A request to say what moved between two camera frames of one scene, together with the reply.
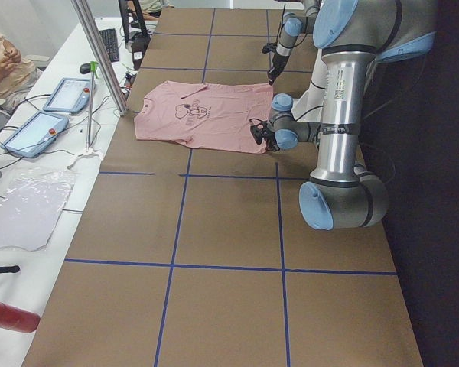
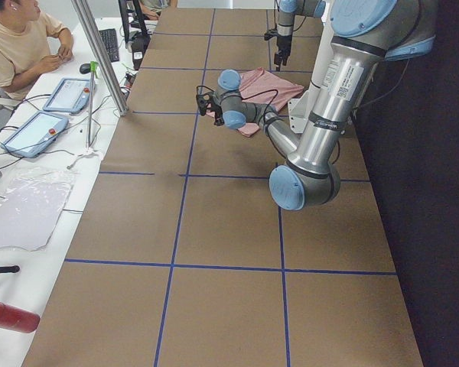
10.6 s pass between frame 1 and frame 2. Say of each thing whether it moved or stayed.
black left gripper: moved
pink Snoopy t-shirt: moved
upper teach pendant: stayed
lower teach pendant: stayed
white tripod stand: stayed
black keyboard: stayed
